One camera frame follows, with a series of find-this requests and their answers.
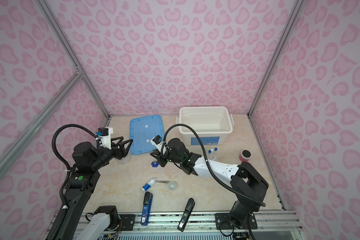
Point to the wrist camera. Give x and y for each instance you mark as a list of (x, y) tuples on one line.
[(159, 143), (104, 137)]

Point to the pink white tape roll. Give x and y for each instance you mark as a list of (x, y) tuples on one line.
[(245, 156)]

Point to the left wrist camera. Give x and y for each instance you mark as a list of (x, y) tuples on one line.
[(104, 137)]

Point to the aluminium corner frame post right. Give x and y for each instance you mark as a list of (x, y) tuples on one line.
[(281, 43)]

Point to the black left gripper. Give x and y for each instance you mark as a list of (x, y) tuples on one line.
[(119, 155)]

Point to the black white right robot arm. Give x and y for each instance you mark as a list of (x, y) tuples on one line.
[(243, 180)]

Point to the clear tape roll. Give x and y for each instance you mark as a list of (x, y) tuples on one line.
[(125, 160)]

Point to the blue black stapler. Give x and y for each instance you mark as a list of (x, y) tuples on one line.
[(147, 204)]

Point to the metal tweezers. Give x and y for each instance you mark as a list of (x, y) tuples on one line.
[(165, 182)]

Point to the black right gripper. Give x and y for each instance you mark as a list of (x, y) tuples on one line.
[(160, 159)]

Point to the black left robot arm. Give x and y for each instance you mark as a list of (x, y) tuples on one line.
[(81, 183)]

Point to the aluminium corner frame post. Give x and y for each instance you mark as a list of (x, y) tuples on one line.
[(66, 45), (281, 43)]

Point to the aluminium corner frame post left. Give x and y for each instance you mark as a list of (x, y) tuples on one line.
[(66, 45)]

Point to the small white round cup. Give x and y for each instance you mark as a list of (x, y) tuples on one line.
[(171, 186)]

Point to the aluminium diagonal frame bar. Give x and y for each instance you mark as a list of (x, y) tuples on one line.
[(27, 139)]

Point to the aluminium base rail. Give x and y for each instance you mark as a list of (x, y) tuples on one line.
[(264, 225)]

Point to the small white blue-label bottle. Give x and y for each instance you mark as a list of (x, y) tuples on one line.
[(148, 185)]

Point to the blue plastic bin lid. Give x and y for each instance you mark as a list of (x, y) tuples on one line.
[(142, 131)]

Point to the blue hexagonal cap needle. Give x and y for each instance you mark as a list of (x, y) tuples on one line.
[(155, 164)]

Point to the white plastic storage bin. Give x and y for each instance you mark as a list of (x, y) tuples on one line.
[(212, 124)]

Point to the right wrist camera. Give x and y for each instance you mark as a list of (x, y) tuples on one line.
[(159, 143)]

